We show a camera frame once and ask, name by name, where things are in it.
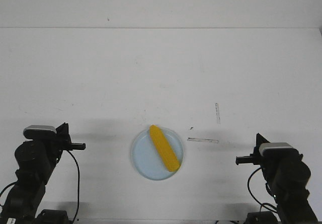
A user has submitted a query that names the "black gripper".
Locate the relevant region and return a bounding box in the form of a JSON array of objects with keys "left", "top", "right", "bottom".
[
  {"left": 235, "top": 133, "right": 269, "bottom": 174},
  {"left": 51, "top": 123, "right": 86, "bottom": 161}
]

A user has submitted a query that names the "light blue round plate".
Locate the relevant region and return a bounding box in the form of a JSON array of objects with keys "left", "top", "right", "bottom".
[{"left": 130, "top": 127, "right": 184, "bottom": 181}]

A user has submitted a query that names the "yellow toy corn cob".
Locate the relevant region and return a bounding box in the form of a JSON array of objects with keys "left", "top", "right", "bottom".
[{"left": 149, "top": 125, "right": 181, "bottom": 172}]

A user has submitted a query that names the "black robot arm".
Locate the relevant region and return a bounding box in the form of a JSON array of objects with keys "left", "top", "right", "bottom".
[
  {"left": 1, "top": 123, "right": 86, "bottom": 223},
  {"left": 235, "top": 133, "right": 318, "bottom": 223}
]

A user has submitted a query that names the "vertical tape strip on table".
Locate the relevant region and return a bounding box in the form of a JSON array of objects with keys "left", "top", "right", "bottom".
[{"left": 215, "top": 103, "right": 221, "bottom": 124}]

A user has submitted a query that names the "horizontal tape strip on table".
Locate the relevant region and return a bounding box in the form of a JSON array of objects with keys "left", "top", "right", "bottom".
[{"left": 187, "top": 137, "right": 219, "bottom": 143}]

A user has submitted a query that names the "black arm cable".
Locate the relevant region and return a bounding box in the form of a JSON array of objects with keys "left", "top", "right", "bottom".
[
  {"left": 65, "top": 150, "right": 81, "bottom": 222},
  {"left": 247, "top": 167, "right": 277, "bottom": 212}
]

